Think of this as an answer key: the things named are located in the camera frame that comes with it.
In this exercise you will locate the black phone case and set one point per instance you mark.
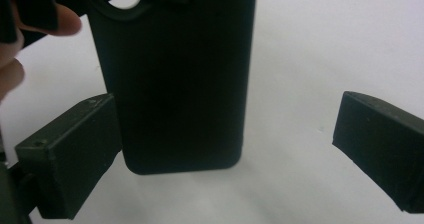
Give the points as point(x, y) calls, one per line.
point(180, 84)

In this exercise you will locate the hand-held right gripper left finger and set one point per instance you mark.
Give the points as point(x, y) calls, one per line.
point(66, 157)

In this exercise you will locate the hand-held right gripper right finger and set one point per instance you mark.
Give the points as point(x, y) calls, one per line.
point(383, 144)

